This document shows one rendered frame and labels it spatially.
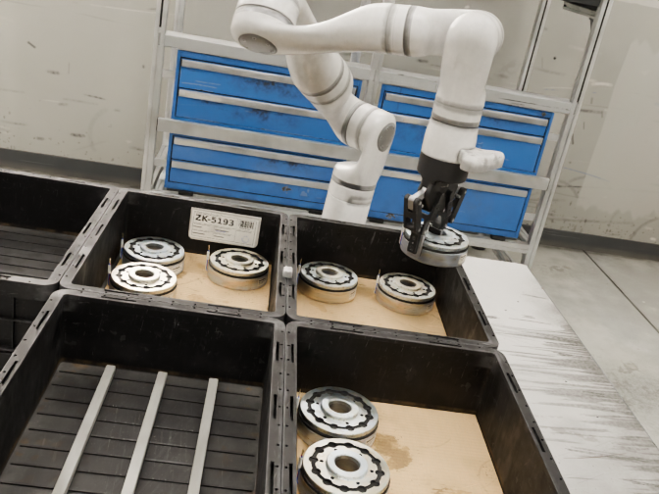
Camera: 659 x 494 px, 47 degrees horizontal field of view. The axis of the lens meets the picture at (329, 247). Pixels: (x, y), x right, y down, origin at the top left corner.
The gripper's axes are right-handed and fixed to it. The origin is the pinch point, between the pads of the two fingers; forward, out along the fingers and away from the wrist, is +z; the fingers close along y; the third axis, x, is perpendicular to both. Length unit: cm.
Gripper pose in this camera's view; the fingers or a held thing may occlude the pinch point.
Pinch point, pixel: (424, 242)
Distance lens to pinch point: 118.7
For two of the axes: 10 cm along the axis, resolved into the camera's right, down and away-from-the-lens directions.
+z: -1.8, 9.0, 3.9
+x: 7.3, 3.9, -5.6
